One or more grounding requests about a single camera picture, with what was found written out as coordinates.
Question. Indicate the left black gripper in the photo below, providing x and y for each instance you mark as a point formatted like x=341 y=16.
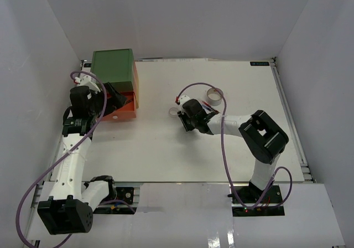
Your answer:
x=118 y=101

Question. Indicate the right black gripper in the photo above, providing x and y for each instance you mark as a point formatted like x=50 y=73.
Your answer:
x=183 y=118

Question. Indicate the orange cardboard box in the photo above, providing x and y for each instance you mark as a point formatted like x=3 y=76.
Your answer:
x=129 y=111

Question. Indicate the green drawer box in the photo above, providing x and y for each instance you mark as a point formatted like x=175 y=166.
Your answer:
x=115 y=66

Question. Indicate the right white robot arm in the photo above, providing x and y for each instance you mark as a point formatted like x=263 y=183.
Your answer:
x=262 y=135

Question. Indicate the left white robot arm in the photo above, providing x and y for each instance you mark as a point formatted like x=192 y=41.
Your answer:
x=71 y=202

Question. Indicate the blue pen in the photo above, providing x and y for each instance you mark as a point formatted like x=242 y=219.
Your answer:
x=210 y=109

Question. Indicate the red pen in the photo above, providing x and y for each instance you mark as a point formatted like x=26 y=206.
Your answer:
x=206 y=104

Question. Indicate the small clear tape roll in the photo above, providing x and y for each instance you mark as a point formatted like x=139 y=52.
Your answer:
x=173 y=112

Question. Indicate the large white tape roll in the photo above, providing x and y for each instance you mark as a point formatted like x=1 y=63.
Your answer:
x=214 y=96

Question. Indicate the blue corner label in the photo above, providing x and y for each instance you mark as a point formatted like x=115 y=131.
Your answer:
x=259 y=63

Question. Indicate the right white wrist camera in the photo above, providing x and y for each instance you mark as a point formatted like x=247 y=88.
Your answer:
x=180 y=101

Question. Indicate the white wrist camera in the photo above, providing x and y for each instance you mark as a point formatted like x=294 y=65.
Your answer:
x=180 y=101
x=88 y=81

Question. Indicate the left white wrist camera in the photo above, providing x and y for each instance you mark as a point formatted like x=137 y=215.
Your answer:
x=88 y=81

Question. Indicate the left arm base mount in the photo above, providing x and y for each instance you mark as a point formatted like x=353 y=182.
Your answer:
x=130 y=195

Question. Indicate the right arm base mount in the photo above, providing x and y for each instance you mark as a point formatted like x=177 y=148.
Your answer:
x=267 y=207

